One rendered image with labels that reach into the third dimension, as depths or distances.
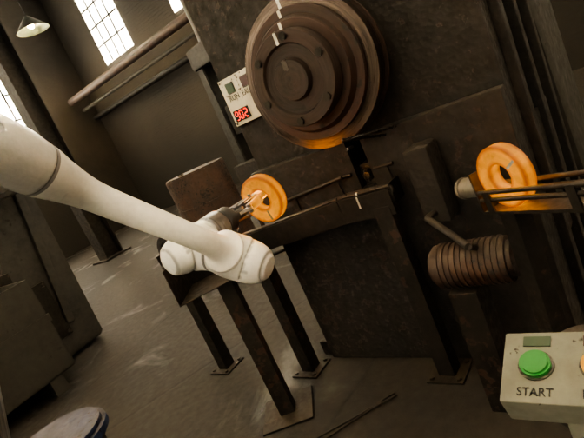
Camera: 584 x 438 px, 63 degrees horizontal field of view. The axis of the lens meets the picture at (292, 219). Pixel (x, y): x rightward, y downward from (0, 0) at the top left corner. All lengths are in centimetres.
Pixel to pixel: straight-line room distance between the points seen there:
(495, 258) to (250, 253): 62
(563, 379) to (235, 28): 150
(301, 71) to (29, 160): 80
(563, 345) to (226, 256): 68
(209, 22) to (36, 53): 1134
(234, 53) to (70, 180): 106
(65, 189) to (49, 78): 1207
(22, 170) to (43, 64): 1222
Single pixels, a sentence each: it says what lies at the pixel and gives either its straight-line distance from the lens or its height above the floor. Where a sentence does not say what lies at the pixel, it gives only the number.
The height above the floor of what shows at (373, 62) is 107.
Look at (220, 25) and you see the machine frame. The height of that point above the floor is 141.
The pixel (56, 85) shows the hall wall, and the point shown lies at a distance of 1298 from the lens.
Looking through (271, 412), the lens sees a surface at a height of 1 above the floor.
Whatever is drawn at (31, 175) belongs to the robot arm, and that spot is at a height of 112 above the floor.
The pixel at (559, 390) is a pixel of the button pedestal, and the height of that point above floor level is 59.
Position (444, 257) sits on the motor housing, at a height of 52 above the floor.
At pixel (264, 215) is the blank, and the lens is 149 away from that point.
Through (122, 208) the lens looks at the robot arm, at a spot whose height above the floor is 100.
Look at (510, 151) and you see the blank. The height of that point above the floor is 76.
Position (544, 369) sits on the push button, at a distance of 74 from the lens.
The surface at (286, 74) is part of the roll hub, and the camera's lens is 143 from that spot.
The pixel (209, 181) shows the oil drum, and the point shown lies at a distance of 425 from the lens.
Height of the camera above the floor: 105
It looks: 12 degrees down
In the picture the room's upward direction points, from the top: 24 degrees counter-clockwise
